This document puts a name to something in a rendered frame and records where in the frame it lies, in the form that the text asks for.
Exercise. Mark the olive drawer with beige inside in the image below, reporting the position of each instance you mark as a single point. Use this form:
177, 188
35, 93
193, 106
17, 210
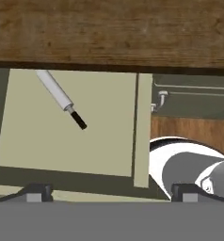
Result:
70, 125

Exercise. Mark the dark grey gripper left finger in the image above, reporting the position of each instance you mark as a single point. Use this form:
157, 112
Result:
38, 189

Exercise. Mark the white and grey round object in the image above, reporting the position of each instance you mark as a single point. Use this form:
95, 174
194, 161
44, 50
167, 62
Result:
176, 163

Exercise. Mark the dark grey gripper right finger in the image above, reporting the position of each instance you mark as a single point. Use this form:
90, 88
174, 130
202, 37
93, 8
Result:
183, 189

